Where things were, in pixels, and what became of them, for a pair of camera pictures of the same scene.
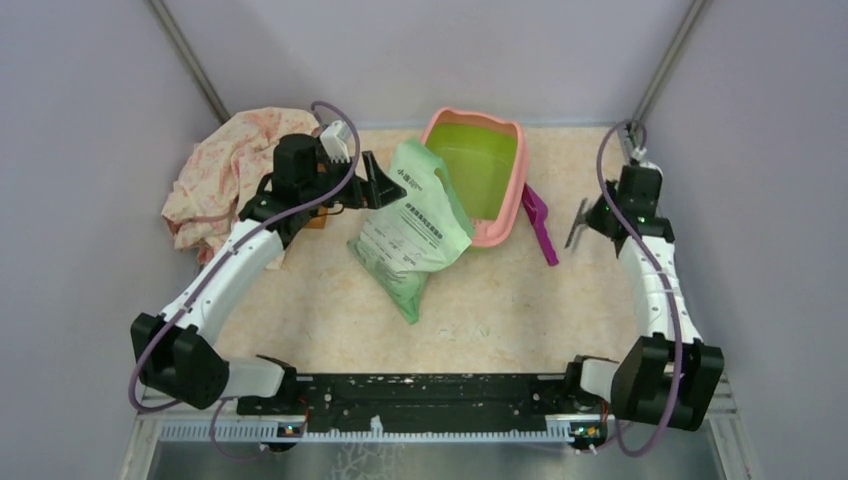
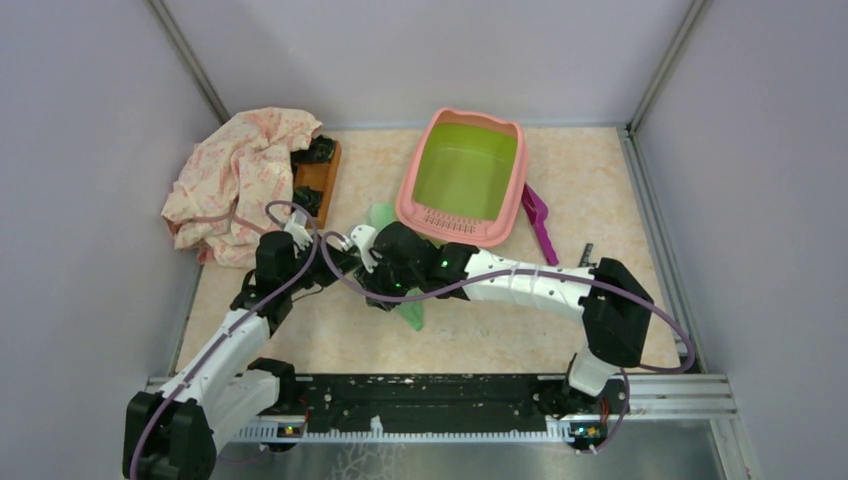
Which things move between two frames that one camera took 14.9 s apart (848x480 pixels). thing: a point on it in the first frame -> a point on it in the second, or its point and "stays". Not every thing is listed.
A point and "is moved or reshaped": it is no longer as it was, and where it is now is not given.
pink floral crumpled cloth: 205,199 stays
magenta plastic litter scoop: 536,208 stays
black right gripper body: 597,214 -> 385,277
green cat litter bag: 419,233 is moved or reshaped
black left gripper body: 354,194 -> 320,268
